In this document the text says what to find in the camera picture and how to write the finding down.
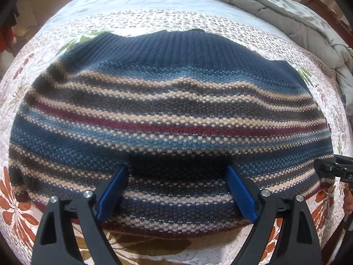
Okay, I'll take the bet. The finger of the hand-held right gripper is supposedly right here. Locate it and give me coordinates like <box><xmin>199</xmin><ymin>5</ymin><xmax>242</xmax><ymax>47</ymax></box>
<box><xmin>314</xmin><ymin>157</ymin><xmax>337</xmax><ymax>179</ymax></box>

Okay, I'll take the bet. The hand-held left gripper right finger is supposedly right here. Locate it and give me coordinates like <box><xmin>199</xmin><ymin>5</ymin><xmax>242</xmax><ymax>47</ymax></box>
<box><xmin>225</xmin><ymin>165</ymin><xmax>323</xmax><ymax>265</ymax></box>

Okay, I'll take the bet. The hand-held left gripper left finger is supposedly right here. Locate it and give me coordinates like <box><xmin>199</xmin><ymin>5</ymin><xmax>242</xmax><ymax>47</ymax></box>
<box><xmin>32</xmin><ymin>166</ymin><xmax>130</xmax><ymax>265</ymax></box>

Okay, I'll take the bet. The striped knit sweater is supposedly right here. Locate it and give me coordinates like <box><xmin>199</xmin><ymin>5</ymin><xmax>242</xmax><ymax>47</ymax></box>
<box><xmin>8</xmin><ymin>28</ymin><xmax>336</xmax><ymax>239</ymax></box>

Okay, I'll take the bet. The person's right hand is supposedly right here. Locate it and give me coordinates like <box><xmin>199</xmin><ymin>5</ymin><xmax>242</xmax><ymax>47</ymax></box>
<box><xmin>344</xmin><ymin>184</ymin><xmax>353</xmax><ymax>215</ymax></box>

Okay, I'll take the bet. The wooden headboard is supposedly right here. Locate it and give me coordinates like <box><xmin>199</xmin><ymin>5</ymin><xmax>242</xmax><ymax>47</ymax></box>
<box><xmin>300</xmin><ymin>0</ymin><xmax>353</xmax><ymax>42</ymax></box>

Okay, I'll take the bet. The grey comforter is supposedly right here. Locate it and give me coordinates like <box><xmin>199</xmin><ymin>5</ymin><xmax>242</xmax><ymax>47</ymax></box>
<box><xmin>149</xmin><ymin>0</ymin><xmax>353</xmax><ymax>106</ymax></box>

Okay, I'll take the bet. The floral quilt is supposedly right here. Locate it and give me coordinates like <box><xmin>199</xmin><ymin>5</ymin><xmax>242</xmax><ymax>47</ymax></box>
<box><xmin>0</xmin><ymin>0</ymin><xmax>352</xmax><ymax>265</ymax></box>

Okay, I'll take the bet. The red hanging garment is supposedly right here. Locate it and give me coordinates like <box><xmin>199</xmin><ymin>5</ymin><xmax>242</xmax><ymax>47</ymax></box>
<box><xmin>0</xmin><ymin>22</ymin><xmax>13</xmax><ymax>53</ymax></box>

